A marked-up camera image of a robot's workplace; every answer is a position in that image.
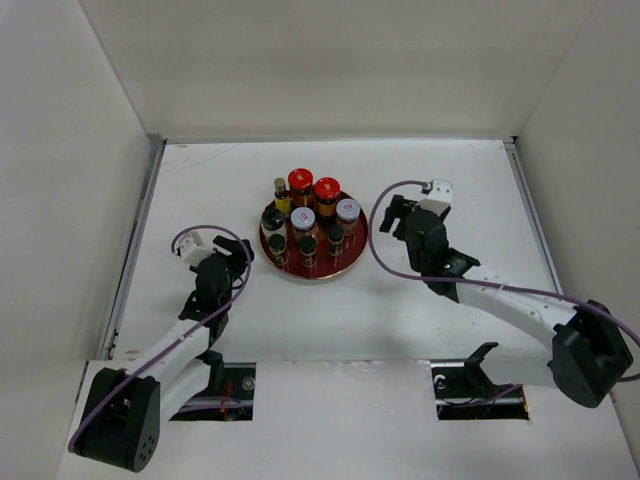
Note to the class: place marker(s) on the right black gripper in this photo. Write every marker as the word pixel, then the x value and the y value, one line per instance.
pixel 398 208

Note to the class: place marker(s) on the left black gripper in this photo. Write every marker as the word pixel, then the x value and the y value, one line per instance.
pixel 237 256

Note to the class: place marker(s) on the small black cap spice jar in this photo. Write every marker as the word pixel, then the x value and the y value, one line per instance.
pixel 277 244

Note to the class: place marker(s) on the clear bottle black pump cap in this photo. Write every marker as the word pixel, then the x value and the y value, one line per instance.
pixel 273 222

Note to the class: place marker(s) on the black cap spice bottle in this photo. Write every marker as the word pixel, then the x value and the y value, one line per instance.
pixel 335 235

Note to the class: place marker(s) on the brown spice bottle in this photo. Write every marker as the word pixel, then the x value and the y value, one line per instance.
pixel 308 249

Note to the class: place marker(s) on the small yellow label oil bottle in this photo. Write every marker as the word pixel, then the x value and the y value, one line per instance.
pixel 282 198

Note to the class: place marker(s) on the white lid sauce jar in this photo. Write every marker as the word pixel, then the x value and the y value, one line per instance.
pixel 303 222

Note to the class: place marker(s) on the red lid chili sauce jar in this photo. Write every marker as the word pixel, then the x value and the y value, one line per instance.
pixel 301 185

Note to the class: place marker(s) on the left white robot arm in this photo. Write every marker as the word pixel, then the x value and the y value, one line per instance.
pixel 126 408

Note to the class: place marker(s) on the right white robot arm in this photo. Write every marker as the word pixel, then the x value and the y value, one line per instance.
pixel 588 354

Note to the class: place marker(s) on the round red tray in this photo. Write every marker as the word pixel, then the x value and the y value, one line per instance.
pixel 327 266

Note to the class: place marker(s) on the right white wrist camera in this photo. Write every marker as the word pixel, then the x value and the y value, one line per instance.
pixel 438 195

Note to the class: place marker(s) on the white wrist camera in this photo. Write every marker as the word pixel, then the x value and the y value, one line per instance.
pixel 190 248
pixel 438 195

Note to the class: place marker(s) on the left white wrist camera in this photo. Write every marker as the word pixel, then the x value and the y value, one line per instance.
pixel 190 248

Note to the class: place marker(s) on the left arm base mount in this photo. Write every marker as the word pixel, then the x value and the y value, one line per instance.
pixel 229 395

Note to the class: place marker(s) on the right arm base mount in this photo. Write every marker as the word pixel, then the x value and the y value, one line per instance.
pixel 464 392

